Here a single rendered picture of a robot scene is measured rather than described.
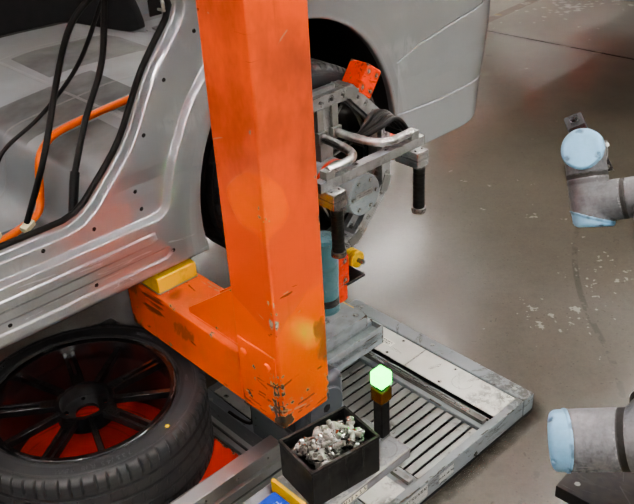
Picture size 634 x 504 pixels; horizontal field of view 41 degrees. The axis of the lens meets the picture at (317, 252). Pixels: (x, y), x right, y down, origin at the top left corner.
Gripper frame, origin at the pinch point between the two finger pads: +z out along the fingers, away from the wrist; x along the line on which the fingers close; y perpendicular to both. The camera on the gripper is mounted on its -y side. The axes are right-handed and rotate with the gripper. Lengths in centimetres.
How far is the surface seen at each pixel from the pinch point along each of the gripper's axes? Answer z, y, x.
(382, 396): -33, 40, -65
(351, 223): 31, -11, -79
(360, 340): 51, 25, -98
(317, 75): 0, -51, -63
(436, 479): 19, 72, -77
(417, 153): 7.7, -19.5, -44.8
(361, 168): -9, -19, -57
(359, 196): 1, -13, -63
